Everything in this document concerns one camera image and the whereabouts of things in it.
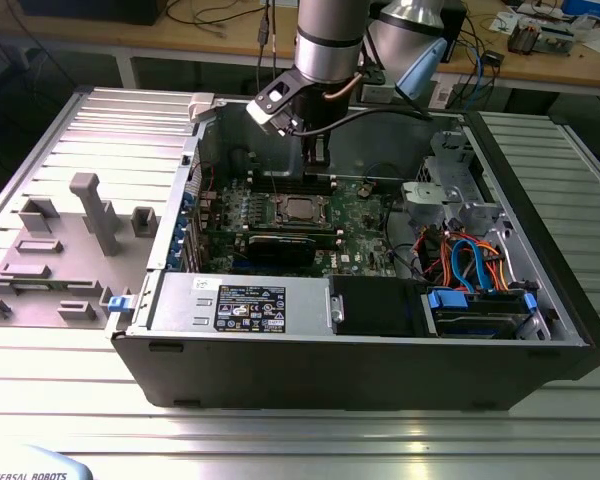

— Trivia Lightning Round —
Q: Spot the pale blue teach pendant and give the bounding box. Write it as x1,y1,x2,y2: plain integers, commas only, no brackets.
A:
0,443,95,480

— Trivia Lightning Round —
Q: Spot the white clipped RAM slot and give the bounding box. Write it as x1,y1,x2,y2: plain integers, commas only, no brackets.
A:
248,168,335,182
239,227,343,238
249,179,338,193

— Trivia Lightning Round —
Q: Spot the copper coloured gripper cable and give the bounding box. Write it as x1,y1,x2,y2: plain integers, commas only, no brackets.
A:
327,73,357,103

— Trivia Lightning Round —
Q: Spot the metal socket cover frame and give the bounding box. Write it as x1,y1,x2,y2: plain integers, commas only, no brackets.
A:
277,193,333,226

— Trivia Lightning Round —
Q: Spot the green circuit device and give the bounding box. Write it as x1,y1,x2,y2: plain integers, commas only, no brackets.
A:
537,23,577,55

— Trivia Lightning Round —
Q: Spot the blue wire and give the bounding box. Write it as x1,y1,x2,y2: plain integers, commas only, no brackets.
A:
451,238,497,295

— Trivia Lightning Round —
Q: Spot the black equipment box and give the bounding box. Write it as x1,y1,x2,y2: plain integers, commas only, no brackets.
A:
18,0,161,27

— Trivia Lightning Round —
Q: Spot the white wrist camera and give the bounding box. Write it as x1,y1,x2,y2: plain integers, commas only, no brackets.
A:
357,62,397,104
246,74,301,137

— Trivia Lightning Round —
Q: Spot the wooden desk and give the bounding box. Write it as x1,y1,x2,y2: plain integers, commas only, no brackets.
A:
0,0,600,96

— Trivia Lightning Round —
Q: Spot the silver metal drive cage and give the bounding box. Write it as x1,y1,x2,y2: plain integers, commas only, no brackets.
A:
410,128,514,241

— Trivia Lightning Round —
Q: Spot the black desktop box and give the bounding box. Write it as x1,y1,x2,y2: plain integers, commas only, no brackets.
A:
442,0,470,65

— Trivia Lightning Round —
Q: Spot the silver CPU plate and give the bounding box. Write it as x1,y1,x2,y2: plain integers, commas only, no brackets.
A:
285,197,326,222

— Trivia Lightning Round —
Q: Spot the hard disk in blue carrier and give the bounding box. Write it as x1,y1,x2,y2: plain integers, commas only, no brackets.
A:
419,285,541,342

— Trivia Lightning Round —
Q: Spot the CPU socket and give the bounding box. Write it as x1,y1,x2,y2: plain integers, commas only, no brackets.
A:
272,191,334,229

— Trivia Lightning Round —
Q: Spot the green motherboard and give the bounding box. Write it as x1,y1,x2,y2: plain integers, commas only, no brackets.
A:
207,174,400,279

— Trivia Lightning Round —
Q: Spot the orange wire bundle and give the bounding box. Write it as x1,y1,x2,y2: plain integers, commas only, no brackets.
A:
437,232,509,294

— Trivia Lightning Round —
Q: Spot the black open PC case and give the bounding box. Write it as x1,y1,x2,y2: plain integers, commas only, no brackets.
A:
110,92,600,412

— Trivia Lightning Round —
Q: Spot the silver power supply unit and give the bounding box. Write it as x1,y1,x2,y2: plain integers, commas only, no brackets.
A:
148,272,332,335

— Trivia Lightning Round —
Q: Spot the red wire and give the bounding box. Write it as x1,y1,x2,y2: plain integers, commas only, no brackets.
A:
413,227,434,266

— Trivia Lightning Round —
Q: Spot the grey parts rack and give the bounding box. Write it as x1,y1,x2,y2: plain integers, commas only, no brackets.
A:
0,172,162,331

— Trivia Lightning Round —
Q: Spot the black graphics card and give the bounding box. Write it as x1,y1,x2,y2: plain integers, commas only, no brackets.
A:
246,233,317,267

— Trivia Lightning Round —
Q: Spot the small finned metal device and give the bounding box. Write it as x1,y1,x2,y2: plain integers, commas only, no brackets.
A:
507,22,540,55

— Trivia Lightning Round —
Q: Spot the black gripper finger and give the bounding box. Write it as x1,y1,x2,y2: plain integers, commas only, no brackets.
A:
303,148,331,175

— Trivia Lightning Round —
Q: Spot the blue cardboard box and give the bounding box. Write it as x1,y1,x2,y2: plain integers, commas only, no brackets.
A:
562,0,600,16

